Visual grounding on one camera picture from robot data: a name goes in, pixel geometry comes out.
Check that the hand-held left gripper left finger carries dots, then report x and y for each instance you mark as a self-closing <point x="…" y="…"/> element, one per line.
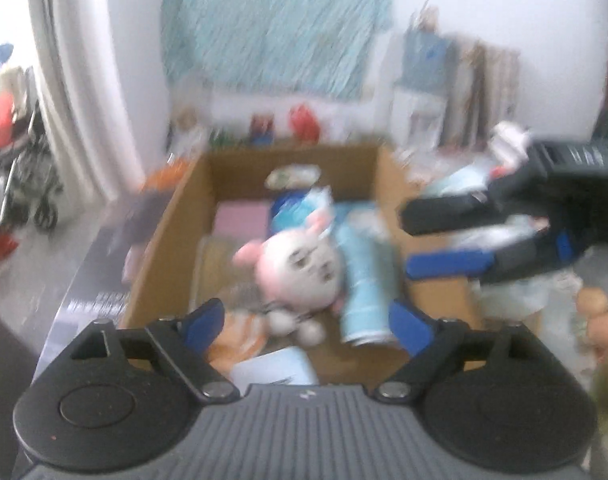
<point x="204" y="325"/>

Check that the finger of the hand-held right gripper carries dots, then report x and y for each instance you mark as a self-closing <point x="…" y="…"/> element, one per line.
<point x="444" y="265"/>
<point x="444" y="215"/>

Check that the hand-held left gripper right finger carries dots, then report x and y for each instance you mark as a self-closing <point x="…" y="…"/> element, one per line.
<point x="409" y="325"/>

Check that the orange striped cloth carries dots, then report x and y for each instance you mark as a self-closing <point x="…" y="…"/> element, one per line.
<point x="236" y="337"/>

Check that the light blue striped towel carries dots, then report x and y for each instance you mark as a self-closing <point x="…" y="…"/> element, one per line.
<point x="366" y="290"/>

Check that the light blue tissue pack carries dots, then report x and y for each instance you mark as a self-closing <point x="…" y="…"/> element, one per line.
<point x="274" y="367"/>

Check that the brown cardboard box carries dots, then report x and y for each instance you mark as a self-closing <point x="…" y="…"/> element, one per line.
<point x="179" y="230"/>

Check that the pink white plush toy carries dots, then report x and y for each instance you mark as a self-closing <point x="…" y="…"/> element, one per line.
<point x="296" y="270"/>

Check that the blue wet wipes pack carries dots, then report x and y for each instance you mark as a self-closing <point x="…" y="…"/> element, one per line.
<point x="299" y="210"/>

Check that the person's right hand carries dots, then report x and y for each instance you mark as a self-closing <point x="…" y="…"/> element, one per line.
<point x="604" y="330"/>

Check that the white water dispenser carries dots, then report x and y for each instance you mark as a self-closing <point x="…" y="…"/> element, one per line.
<point x="419" y="115"/>

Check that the pink pack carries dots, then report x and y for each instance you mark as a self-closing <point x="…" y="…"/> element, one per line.
<point x="241" y="220"/>

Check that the black flat box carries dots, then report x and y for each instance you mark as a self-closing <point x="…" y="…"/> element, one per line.
<point x="109" y="260"/>

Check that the checked rolled cloth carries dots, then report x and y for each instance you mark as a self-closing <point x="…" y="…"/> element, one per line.
<point x="484" y="95"/>

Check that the red toy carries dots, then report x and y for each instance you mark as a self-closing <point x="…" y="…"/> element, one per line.
<point x="304" y="122"/>

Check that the grey baby stroller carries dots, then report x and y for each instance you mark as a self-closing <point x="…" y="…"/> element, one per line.
<point x="19" y="170"/>

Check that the teal patterned cloth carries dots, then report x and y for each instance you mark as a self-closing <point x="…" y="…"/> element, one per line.
<point x="279" y="25"/>

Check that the white curtain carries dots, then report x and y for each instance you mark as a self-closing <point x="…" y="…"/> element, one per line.
<point x="84" y="75"/>

